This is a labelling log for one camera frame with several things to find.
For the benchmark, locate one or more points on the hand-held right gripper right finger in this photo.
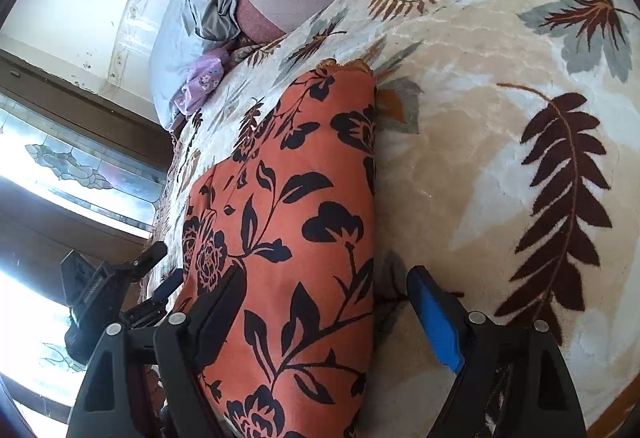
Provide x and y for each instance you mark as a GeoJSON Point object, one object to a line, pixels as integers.
{"type": "Point", "coordinates": [437, 318]}

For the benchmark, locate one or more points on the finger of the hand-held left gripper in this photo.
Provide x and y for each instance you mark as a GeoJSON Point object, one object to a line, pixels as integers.
{"type": "Point", "coordinates": [150, 257]}
{"type": "Point", "coordinates": [167, 290]}

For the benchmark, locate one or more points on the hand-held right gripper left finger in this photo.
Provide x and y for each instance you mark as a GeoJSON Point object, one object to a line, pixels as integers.
{"type": "Point", "coordinates": [220, 318]}

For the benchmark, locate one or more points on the orange floral garment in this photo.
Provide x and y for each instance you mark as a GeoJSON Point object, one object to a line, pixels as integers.
{"type": "Point", "coordinates": [295, 198]}

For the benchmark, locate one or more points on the stained glass window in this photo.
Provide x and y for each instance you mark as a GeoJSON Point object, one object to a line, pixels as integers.
{"type": "Point", "coordinates": [75, 163]}

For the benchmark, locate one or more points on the leaf print blanket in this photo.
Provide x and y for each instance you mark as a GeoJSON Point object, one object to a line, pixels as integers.
{"type": "Point", "coordinates": [475, 143]}

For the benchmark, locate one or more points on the purple floral cloth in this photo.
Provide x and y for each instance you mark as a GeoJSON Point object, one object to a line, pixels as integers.
{"type": "Point", "coordinates": [200, 81]}

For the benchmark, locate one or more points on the grey blue pillow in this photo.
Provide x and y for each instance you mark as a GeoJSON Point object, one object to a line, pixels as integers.
{"type": "Point", "coordinates": [180, 33]}

